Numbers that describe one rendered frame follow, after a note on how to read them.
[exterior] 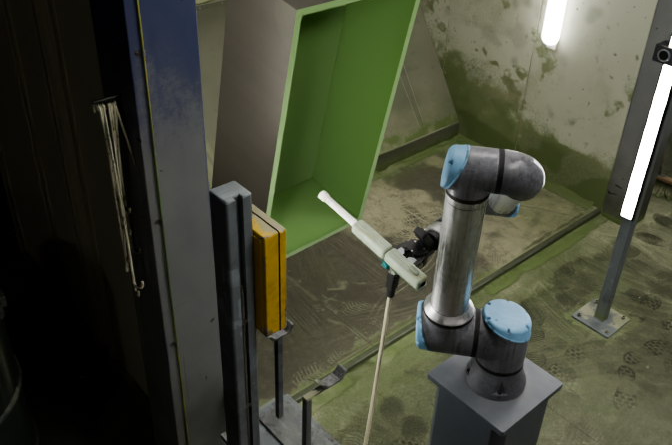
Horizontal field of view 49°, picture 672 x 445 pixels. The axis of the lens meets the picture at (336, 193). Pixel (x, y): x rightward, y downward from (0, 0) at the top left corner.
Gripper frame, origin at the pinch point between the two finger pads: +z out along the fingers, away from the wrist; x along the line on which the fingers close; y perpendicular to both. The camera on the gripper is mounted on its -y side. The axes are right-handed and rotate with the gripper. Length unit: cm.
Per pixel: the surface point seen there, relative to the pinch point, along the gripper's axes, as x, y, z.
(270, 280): -18, -69, 63
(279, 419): -17, -2, 61
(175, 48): 39, -84, 45
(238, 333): -17, -57, 72
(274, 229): -15, -79, 59
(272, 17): 71, -52, -10
